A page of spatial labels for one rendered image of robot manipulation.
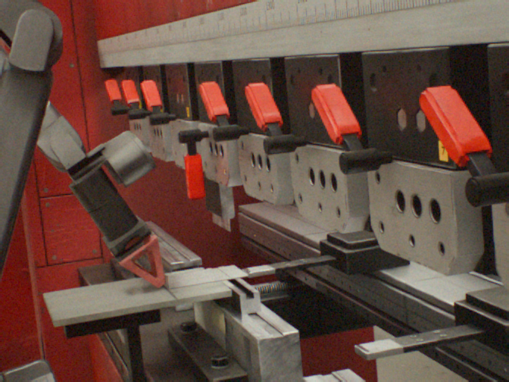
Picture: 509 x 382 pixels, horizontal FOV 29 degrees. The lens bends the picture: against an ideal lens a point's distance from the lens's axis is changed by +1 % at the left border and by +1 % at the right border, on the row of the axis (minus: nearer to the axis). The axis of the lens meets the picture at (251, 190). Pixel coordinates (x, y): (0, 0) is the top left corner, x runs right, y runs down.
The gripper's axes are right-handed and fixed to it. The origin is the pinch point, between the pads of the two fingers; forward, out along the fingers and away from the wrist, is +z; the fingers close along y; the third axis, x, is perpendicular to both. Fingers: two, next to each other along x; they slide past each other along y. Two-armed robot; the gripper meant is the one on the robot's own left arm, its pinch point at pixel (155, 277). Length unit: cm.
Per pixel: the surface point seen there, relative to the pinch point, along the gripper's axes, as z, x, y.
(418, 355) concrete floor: 156, -80, 218
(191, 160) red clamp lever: -15.5, -12.4, -17.6
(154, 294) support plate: 0.6, 1.9, -5.2
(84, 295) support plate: -4.0, 10.5, 1.1
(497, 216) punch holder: -15, -17, -92
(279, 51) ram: -26, -22, -50
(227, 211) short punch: -3.6, -14.3, -6.2
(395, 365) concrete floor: 150, -68, 212
